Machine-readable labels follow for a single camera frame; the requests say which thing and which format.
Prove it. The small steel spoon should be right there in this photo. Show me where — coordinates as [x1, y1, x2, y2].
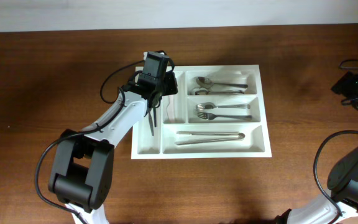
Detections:
[153, 108, 157, 128]
[148, 112, 155, 137]

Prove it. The steel fork nearer tray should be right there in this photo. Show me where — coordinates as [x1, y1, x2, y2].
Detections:
[195, 102, 250, 111]

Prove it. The steel fork farther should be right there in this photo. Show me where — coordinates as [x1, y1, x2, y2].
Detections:
[196, 112, 252, 120]

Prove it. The white plastic knife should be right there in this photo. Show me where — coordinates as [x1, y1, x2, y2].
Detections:
[167, 95, 175, 122]

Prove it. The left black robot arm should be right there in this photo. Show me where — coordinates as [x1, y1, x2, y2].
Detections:
[46, 71, 178, 223]

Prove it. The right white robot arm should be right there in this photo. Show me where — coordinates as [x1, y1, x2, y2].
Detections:
[274, 62, 358, 224]

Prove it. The white plastic cutlery tray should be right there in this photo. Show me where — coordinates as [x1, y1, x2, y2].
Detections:
[131, 65, 272, 159]

